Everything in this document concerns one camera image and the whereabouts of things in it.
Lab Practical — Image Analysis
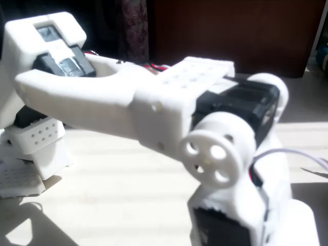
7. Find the thin gripper servo cable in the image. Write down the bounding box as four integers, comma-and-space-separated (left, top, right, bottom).
252, 148, 328, 170

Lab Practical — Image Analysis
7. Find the dark patterned curtain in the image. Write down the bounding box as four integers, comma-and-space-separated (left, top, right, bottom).
120, 0, 151, 64

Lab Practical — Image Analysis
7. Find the teal round object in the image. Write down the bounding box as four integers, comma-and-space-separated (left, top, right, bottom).
315, 45, 328, 68

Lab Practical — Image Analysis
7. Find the white perforated base plate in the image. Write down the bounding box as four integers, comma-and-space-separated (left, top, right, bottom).
0, 158, 45, 198

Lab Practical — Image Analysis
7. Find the brown wooden cabinet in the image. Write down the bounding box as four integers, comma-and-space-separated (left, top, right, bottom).
148, 0, 326, 79

